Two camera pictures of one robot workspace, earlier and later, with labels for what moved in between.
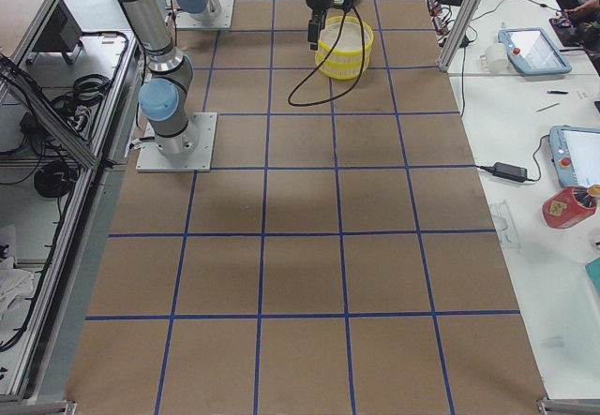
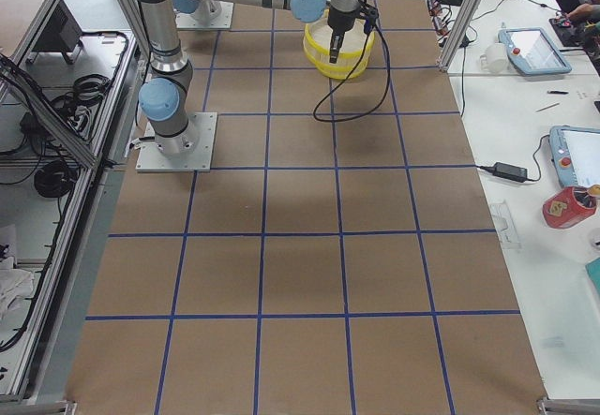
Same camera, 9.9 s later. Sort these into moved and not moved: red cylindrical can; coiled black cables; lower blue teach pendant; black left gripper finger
Moved: black left gripper finger
Not moved: lower blue teach pendant; red cylindrical can; coiled black cables
